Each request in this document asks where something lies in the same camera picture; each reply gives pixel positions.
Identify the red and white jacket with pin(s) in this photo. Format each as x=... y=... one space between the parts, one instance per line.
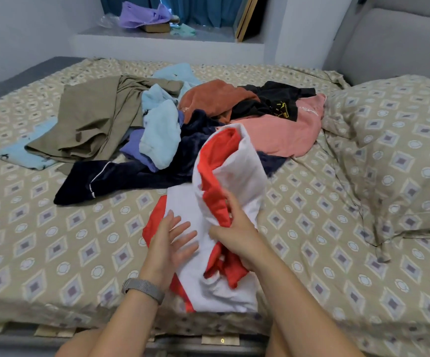
x=230 y=167

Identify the person's right forearm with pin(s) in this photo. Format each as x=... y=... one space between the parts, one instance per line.
x=304 y=312

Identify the navy velvet garment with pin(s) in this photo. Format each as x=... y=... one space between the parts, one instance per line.
x=103 y=182

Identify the grey upholstered headboard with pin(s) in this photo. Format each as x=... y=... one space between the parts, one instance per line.
x=408 y=41

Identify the purple cloth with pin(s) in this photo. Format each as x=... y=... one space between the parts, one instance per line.
x=144 y=14

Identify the person's right hand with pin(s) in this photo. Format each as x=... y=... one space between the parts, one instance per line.
x=239 y=234

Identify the small wooden box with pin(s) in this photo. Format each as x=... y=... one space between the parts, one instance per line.
x=157 y=28

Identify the teal small item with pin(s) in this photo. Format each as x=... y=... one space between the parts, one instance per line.
x=183 y=30

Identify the rust brown garment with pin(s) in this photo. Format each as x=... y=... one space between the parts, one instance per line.
x=215 y=96

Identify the pink shirt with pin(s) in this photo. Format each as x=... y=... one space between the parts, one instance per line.
x=289 y=134

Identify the person's left forearm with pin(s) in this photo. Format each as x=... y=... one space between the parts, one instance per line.
x=126 y=327

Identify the bed with patterned beige sheet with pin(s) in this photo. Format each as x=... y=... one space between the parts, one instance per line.
x=29 y=234

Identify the blue curtain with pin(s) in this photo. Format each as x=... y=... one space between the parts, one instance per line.
x=200 y=7

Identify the leaning wooden picture frames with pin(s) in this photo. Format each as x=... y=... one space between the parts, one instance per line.
x=250 y=18

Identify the light blue fleece pajama pants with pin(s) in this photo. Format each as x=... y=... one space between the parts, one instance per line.
x=25 y=152

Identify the purple-blue garment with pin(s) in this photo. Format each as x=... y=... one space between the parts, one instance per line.
x=131 y=152

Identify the olive green trousers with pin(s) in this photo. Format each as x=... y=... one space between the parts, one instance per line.
x=88 y=119

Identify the black garment yellow print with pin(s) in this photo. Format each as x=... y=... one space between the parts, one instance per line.
x=278 y=99

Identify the clear plastic bag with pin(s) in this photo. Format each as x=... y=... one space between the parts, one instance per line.
x=108 y=20

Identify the light blue fleece garment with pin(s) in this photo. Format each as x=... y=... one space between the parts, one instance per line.
x=161 y=134

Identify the patterned beige pillow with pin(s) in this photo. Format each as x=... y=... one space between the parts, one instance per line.
x=401 y=152

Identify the grey band wristwatch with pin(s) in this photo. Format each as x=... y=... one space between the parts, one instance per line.
x=142 y=289

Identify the person's left hand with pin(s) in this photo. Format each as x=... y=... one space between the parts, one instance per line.
x=164 y=255

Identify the person's left leg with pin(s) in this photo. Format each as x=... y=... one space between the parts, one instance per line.
x=77 y=344

